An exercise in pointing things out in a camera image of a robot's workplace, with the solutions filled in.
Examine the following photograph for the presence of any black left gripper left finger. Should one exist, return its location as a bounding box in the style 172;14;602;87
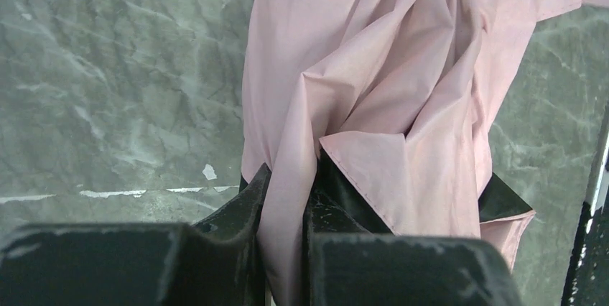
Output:
1;165;271;305

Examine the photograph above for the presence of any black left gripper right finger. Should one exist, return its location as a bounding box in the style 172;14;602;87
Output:
302;153;522;305

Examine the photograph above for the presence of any pink and black folding umbrella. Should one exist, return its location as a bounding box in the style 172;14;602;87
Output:
241;0;608;305

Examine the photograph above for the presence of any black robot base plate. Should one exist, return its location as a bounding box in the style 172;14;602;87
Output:
561;111;608;306

